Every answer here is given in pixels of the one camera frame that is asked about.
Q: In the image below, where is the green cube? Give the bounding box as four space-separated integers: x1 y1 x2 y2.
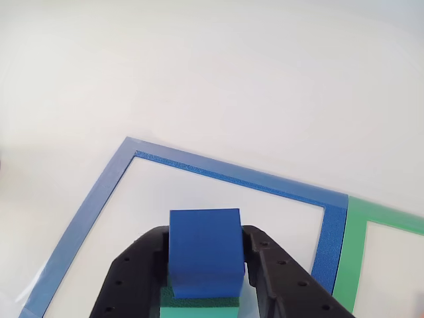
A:
158 274 241 318

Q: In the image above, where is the green square frame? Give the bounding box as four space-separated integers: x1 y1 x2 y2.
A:
331 195 424 318

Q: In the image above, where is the blue square frame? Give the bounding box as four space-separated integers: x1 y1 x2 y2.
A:
18 136 349 318

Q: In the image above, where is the small blue cube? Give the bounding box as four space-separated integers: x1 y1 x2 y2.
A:
168 207 246 298

